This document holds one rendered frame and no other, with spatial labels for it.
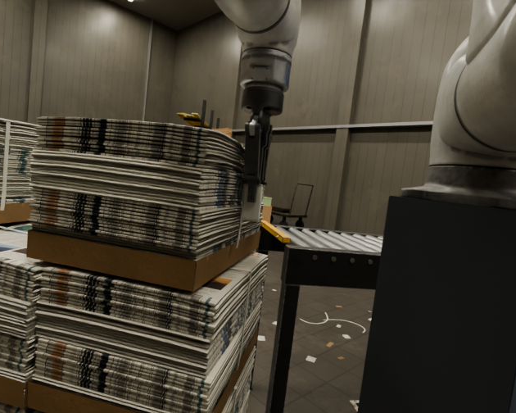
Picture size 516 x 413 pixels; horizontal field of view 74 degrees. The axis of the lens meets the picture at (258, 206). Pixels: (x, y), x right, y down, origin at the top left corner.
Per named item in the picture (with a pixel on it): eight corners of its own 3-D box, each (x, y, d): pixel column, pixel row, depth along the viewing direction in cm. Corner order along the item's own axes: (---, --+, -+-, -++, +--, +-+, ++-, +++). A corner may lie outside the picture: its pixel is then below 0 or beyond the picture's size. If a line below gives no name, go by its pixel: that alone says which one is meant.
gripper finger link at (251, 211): (262, 184, 62) (261, 183, 62) (259, 222, 63) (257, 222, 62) (246, 183, 63) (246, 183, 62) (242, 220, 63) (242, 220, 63)
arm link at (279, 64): (235, 47, 57) (232, 83, 58) (288, 48, 56) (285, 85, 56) (248, 66, 66) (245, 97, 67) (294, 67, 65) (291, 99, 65)
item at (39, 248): (192, 292, 46) (196, 260, 46) (24, 257, 53) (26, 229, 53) (230, 266, 62) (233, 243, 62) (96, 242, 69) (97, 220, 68)
